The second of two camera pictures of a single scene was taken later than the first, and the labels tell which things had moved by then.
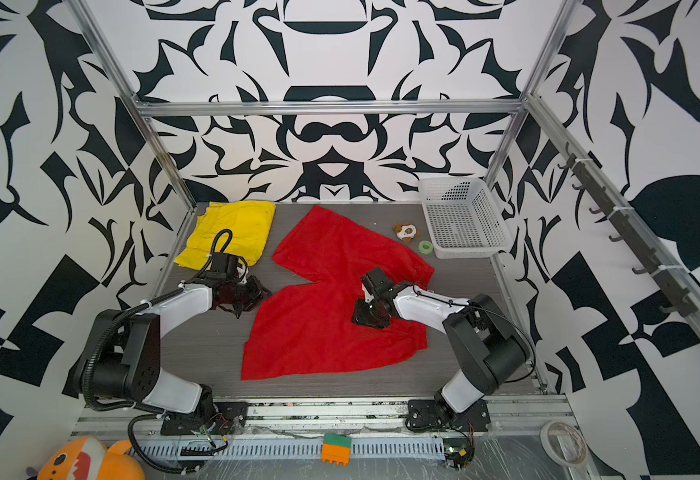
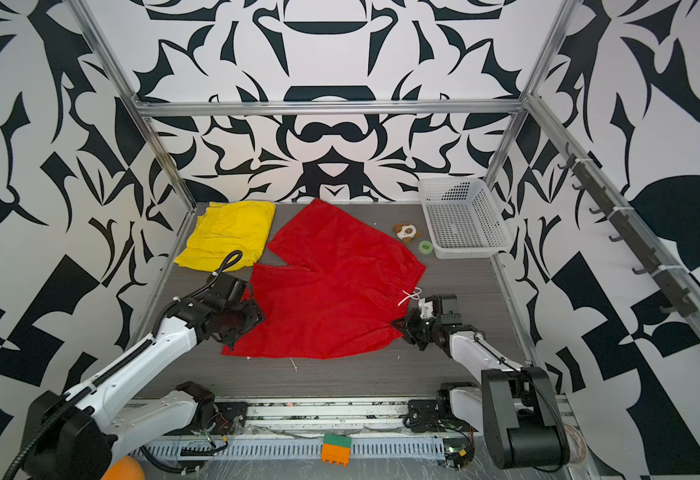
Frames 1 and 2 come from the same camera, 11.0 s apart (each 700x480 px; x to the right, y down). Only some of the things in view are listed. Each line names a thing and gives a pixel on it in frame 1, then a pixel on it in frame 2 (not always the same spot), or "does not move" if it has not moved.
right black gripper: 360,316 to 407,328
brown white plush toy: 406,232 does not move
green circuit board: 457,456 does not move
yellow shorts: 250,224 does not move
